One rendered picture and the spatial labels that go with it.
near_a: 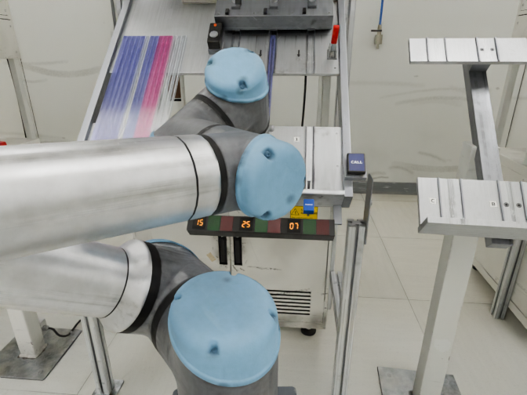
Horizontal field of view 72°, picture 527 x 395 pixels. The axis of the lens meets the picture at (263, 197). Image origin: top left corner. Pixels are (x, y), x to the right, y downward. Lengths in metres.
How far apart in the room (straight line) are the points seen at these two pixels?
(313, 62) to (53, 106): 2.57
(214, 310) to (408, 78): 2.60
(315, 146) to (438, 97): 2.08
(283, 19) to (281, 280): 0.84
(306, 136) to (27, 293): 0.71
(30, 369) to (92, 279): 1.18
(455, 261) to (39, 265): 0.91
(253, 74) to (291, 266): 0.94
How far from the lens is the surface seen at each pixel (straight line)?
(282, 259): 1.29
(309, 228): 0.84
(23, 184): 0.26
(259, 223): 0.84
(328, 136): 0.95
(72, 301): 0.45
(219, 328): 0.38
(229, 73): 0.45
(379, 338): 1.58
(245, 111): 0.46
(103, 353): 1.33
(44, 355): 1.64
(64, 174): 0.27
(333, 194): 0.84
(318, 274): 1.33
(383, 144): 2.90
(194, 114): 0.45
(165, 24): 1.29
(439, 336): 1.19
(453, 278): 1.08
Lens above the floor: 1.02
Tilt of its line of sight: 21 degrees down
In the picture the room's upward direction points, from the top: straight up
